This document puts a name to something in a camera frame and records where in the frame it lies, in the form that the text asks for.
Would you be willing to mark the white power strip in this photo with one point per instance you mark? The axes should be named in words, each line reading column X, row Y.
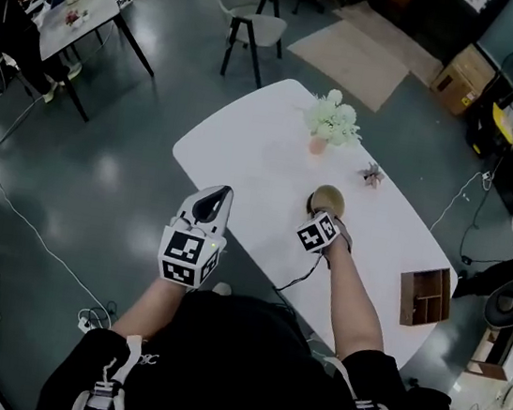
column 87, row 323

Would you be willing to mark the cardboard floor sheet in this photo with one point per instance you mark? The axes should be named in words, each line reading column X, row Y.
column 352, row 61

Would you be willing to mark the person's left forearm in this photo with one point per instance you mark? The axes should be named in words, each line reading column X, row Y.
column 148, row 302

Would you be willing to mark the brown floor mat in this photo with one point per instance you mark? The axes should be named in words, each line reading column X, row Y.
column 403, row 35

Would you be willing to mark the table with black legs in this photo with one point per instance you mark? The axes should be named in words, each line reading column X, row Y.
column 74, row 17

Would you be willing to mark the yellow and black box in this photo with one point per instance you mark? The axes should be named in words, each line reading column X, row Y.
column 492, row 130

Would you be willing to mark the tan ceramic bowl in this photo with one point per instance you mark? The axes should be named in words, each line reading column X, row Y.
column 330, row 199
column 310, row 203

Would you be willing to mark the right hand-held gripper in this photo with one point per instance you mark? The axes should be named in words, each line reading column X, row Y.
column 316, row 234

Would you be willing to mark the pink vase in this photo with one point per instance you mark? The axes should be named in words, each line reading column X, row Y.
column 318, row 146

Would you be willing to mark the person's right forearm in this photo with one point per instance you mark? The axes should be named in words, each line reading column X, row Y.
column 352, row 298

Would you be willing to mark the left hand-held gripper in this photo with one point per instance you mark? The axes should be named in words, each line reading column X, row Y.
column 182, row 248

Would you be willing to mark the small flower table decoration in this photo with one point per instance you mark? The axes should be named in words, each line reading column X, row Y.
column 74, row 18

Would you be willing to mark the person's black shirt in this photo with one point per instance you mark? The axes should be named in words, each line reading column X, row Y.
column 225, row 361

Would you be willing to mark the white and green artificial flowers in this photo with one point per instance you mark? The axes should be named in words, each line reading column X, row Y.
column 335, row 118

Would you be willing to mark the small wooden desk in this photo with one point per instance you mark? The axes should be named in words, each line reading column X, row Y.
column 494, row 351

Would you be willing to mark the small dark plant ornament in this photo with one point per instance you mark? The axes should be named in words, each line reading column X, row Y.
column 371, row 174

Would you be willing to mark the white chair with black legs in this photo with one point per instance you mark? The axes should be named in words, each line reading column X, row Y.
column 253, row 23

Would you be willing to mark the wooden organizer box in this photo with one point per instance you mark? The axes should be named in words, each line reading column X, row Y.
column 426, row 296

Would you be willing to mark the cardboard box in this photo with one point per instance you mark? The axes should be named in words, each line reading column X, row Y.
column 463, row 79

